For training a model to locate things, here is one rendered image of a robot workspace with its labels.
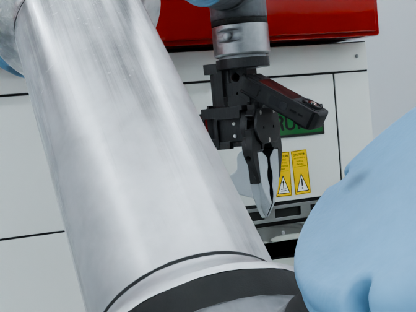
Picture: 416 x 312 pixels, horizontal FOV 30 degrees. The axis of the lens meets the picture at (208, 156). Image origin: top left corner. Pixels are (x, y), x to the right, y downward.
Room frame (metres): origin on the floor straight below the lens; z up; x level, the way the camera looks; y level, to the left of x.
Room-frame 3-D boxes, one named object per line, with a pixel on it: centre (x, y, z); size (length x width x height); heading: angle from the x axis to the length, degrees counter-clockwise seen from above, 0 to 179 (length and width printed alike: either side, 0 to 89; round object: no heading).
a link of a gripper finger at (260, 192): (1.03, -0.05, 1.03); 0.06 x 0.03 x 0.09; 60
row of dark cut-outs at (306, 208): (1.19, -0.06, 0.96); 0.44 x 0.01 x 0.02; 111
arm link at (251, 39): (1.03, -0.06, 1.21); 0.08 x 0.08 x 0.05
